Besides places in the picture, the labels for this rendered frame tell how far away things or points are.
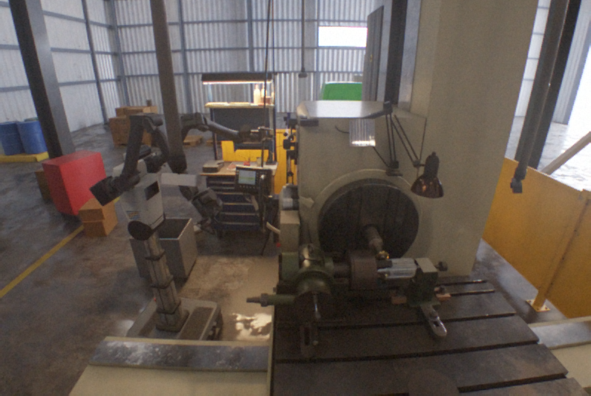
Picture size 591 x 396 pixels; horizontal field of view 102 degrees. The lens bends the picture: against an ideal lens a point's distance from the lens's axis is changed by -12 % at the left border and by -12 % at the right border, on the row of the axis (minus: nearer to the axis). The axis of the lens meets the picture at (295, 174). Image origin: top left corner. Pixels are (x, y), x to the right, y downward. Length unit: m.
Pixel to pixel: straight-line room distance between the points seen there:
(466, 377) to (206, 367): 1.18
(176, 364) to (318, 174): 1.23
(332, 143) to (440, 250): 1.01
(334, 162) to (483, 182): 0.90
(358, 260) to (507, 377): 0.75
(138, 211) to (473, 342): 1.88
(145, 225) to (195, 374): 0.89
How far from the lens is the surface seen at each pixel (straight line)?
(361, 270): 1.32
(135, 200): 1.83
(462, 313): 1.66
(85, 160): 5.05
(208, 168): 3.42
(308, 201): 1.49
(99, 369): 1.91
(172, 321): 2.46
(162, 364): 1.75
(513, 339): 1.67
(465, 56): 1.62
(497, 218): 3.92
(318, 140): 1.42
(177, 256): 3.08
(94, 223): 4.51
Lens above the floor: 2.10
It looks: 21 degrees down
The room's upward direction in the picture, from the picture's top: straight up
